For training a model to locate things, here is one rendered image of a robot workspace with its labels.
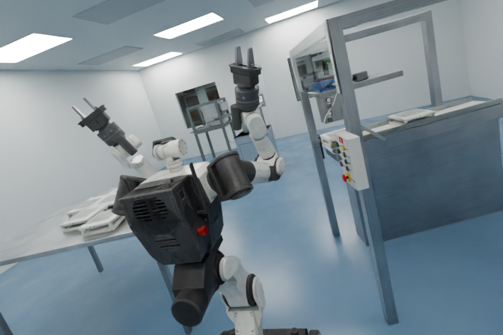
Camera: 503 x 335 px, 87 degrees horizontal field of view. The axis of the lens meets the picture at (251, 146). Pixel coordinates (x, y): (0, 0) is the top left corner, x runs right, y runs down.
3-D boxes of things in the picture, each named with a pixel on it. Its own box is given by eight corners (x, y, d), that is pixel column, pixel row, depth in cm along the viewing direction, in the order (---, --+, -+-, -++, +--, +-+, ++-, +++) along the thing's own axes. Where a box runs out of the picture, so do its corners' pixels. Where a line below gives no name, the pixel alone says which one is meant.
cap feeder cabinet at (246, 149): (245, 177, 495) (233, 138, 480) (251, 167, 549) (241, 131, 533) (278, 170, 478) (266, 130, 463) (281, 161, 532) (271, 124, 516)
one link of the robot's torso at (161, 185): (224, 276, 83) (187, 170, 75) (135, 283, 92) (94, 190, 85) (246, 224, 111) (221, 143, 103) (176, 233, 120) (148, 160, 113)
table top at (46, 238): (-41, 275, 190) (-44, 271, 189) (71, 206, 296) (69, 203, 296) (151, 232, 170) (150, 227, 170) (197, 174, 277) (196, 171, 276)
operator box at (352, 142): (357, 191, 127) (346, 139, 122) (343, 179, 144) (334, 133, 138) (369, 188, 127) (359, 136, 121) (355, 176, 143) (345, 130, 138)
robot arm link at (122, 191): (147, 210, 113) (129, 211, 100) (127, 206, 114) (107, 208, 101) (153, 183, 115) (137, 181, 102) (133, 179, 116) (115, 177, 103)
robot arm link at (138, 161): (123, 136, 120) (141, 156, 129) (108, 150, 116) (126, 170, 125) (131, 140, 116) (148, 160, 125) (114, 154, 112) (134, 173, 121)
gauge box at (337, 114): (325, 124, 197) (319, 97, 193) (321, 122, 207) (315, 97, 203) (354, 116, 196) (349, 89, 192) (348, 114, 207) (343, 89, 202)
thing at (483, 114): (337, 161, 207) (334, 149, 204) (326, 152, 235) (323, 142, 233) (504, 116, 203) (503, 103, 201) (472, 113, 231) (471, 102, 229)
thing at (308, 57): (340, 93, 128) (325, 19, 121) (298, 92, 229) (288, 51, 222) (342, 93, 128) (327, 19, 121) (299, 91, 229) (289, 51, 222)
